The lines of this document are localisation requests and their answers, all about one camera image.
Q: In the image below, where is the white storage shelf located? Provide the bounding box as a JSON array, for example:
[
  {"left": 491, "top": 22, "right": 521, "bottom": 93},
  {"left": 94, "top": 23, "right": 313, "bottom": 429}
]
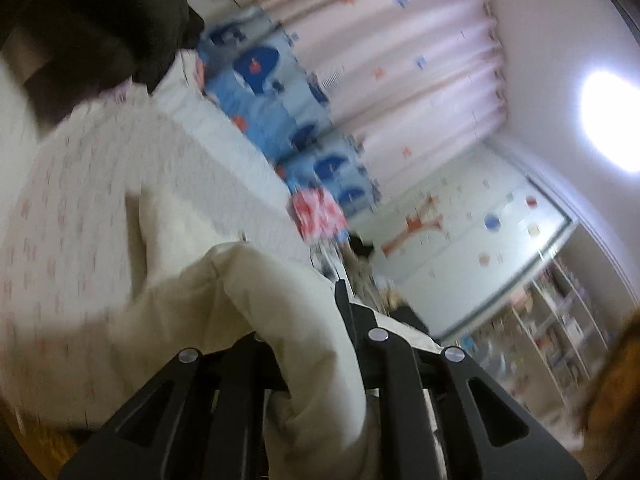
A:
[{"left": 470, "top": 255, "right": 614, "bottom": 412}]

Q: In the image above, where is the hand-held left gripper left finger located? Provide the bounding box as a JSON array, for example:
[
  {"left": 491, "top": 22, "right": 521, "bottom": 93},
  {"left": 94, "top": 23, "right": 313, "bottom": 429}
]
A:
[{"left": 60, "top": 334, "right": 292, "bottom": 480}]

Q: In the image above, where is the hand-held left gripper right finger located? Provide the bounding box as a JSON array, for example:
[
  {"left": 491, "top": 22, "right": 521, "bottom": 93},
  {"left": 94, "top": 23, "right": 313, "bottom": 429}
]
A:
[{"left": 334, "top": 280, "right": 587, "bottom": 480}]

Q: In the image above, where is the pink plastic bag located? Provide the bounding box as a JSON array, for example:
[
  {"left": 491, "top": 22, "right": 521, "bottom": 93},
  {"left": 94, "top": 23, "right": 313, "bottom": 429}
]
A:
[{"left": 286, "top": 186, "right": 350, "bottom": 240}]

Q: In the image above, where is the cream quilted jacket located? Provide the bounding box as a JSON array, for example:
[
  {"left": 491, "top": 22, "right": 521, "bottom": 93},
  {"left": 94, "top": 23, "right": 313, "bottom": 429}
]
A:
[{"left": 107, "top": 187, "right": 443, "bottom": 480}]

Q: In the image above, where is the pink curtain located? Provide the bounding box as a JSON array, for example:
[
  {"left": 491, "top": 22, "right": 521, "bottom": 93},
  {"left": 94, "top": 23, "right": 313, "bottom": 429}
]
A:
[{"left": 250, "top": 0, "right": 512, "bottom": 207}]

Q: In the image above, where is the black puffer jacket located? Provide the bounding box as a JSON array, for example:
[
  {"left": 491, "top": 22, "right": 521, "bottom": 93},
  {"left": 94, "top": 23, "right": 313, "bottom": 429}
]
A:
[{"left": 0, "top": 0, "right": 257, "bottom": 129}]

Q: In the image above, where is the round ceiling light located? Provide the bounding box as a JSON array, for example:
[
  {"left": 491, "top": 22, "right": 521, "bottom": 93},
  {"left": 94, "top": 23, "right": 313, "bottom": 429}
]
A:
[{"left": 580, "top": 70, "right": 640, "bottom": 174}]

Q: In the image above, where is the cherry print bed sheet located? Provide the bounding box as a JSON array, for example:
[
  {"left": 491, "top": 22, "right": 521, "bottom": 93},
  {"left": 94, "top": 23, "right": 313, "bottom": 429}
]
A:
[{"left": 0, "top": 82, "right": 316, "bottom": 434}]

